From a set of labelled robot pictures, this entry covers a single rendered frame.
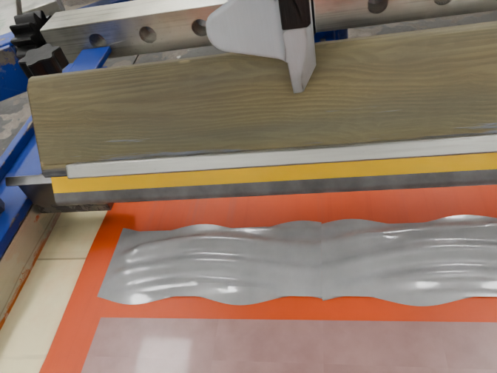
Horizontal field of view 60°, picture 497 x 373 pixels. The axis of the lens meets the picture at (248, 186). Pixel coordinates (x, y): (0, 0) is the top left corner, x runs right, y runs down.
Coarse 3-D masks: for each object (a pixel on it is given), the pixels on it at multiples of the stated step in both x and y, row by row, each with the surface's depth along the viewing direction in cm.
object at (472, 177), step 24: (72, 192) 33; (96, 192) 33; (120, 192) 32; (144, 192) 32; (168, 192) 32; (192, 192) 31; (216, 192) 31; (240, 192) 31; (264, 192) 30; (288, 192) 30; (312, 192) 30
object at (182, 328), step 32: (128, 224) 39; (160, 224) 39; (192, 224) 38; (224, 224) 37; (256, 224) 37; (96, 256) 38; (96, 288) 35; (64, 320) 34; (96, 320) 33; (128, 320) 32; (160, 320) 32; (192, 320) 31; (224, 320) 31; (256, 320) 31; (288, 320) 30; (320, 320) 30; (64, 352) 32; (96, 352) 31; (128, 352) 31; (160, 352) 30; (192, 352) 30; (224, 352) 29; (256, 352) 29; (288, 352) 29; (320, 352) 28
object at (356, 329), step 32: (352, 192) 37; (384, 192) 36; (416, 192) 36; (448, 192) 35; (480, 192) 35; (352, 320) 29; (384, 320) 29; (416, 320) 28; (448, 320) 28; (480, 320) 28; (352, 352) 28; (384, 352) 27; (416, 352) 27; (448, 352) 27; (480, 352) 26
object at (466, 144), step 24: (336, 144) 27; (360, 144) 26; (384, 144) 26; (408, 144) 26; (432, 144) 25; (456, 144) 25; (480, 144) 25; (72, 168) 30; (96, 168) 30; (120, 168) 30; (144, 168) 29; (168, 168) 29; (192, 168) 29; (216, 168) 28; (240, 168) 28
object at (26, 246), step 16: (32, 208) 38; (32, 224) 38; (48, 224) 40; (16, 240) 36; (32, 240) 38; (16, 256) 36; (32, 256) 38; (0, 272) 34; (16, 272) 36; (0, 288) 34; (16, 288) 36; (0, 304) 34; (0, 320) 34
